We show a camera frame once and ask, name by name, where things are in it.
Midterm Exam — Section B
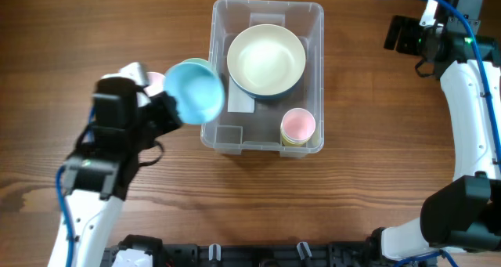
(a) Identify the pink plastic bowl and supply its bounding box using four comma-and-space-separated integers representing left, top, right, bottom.
145, 71, 165, 97

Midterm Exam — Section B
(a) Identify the light blue plastic bowl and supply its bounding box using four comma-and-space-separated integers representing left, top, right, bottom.
164, 63, 225, 124

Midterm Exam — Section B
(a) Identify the mint green plastic bowl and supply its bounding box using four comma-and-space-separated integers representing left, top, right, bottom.
180, 58, 214, 74

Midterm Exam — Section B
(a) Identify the cream large plastic bowl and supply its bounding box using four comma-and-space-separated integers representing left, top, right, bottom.
227, 24, 306, 95

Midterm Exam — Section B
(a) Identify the yellow plastic cup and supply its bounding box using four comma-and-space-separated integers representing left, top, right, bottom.
281, 136, 308, 147

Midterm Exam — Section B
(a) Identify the dark blue large bowl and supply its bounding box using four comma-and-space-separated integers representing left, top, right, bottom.
229, 77, 303, 100

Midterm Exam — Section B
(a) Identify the pink plastic cup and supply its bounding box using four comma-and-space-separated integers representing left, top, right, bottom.
280, 108, 316, 140

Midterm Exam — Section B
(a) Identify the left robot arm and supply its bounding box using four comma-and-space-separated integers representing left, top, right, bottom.
49, 77, 182, 266

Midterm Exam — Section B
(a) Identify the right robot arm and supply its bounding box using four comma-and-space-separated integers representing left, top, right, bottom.
365, 0, 500, 266

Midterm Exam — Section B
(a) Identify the white label in bin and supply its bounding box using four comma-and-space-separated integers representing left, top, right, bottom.
227, 78, 255, 114

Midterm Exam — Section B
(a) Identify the clear plastic storage bin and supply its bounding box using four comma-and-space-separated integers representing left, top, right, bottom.
200, 0, 324, 158

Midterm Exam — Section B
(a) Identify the blue right camera cable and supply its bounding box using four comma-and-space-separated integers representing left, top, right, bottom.
372, 0, 501, 267

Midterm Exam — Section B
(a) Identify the blue camera cable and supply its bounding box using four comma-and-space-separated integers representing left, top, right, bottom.
372, 0, 501, 267
54, 106, 97, 267

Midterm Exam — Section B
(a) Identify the blue left camera cable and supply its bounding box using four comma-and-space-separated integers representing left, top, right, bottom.
54, 106, 97, 267

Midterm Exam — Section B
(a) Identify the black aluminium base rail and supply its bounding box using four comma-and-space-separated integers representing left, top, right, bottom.
101, 241, 436, 267

